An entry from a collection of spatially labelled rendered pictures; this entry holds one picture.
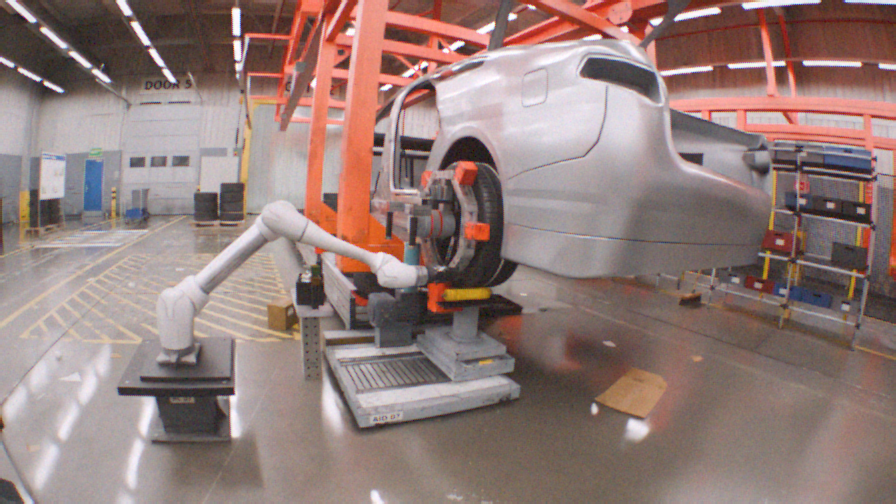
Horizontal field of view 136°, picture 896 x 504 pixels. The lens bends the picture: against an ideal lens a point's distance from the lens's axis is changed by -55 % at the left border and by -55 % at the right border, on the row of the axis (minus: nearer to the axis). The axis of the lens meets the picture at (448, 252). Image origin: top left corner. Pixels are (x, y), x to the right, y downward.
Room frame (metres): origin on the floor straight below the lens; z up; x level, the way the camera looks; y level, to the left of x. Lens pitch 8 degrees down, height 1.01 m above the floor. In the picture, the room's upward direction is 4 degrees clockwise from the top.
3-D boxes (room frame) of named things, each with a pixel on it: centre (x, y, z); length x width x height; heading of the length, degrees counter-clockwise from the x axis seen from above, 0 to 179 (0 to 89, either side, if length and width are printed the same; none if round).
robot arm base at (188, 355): (1.21, 1.07, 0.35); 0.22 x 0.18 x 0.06; 25
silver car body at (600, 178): (3.70, -0.25, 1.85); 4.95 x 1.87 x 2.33; 27
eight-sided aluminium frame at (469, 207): (2.03, 0.03, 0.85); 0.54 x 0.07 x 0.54; 27
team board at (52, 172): (5.36, 9.07, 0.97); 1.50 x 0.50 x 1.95; 29
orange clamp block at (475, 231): (1.76, -0.12, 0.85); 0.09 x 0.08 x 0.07; 27
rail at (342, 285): (3.46, 1.11, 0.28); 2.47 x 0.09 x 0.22; 27
